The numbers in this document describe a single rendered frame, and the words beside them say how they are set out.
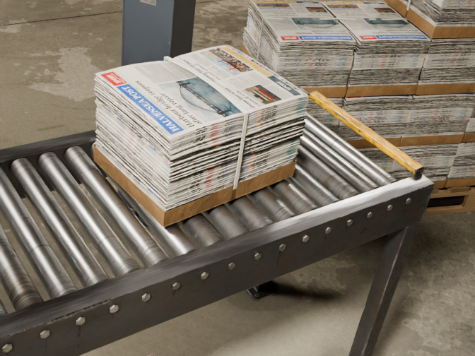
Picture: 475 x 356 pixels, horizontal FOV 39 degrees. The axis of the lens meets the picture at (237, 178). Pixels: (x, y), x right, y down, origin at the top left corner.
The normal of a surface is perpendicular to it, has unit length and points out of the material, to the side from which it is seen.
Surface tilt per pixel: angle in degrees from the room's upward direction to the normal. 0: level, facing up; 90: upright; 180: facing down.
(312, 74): 90
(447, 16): 90
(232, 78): 1
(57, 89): 0
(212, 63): 4
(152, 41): 90
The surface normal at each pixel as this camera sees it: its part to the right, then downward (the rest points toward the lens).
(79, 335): 0.55, 0.53
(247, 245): 0.12, -0.81
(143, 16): -0.36, 0.50
